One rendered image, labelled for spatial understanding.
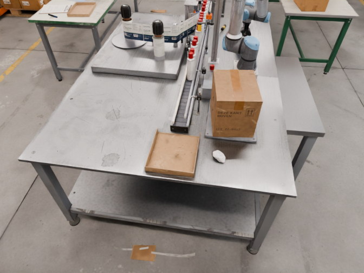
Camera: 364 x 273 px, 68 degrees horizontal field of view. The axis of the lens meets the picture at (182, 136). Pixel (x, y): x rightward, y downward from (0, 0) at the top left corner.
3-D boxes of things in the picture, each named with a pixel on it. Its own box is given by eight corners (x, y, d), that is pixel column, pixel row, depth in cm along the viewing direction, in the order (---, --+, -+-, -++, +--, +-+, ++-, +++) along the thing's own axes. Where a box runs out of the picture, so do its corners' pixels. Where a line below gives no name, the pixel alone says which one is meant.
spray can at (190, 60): (187, 76, 198) (187, 50, 184) (194, 77, 198) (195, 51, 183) (186, 80, 195) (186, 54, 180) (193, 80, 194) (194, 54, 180)
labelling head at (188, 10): (185, 27, 254) (186, -1, 236) (199, 28, 253) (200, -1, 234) (183, 34, 244) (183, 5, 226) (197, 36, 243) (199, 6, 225)
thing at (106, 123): (128, 13, 296) (128, 11, 295) (268, 22, 280) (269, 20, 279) (19, 161, 152) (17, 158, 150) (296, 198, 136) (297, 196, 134)
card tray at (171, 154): (157, 131, 165) (156, 127, 162) (200, 136, 162) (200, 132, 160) (145, 171, 145) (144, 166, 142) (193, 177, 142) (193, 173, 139)
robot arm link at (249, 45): (254, 62, 197) (259, 44, 186) (236, 57, 200) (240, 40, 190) (259, 53, 204) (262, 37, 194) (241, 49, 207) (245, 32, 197)
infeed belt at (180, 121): (201, 19, 278) (201, 15, 276) (209, 19, 278) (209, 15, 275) (172, 130, 165) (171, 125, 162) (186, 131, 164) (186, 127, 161)
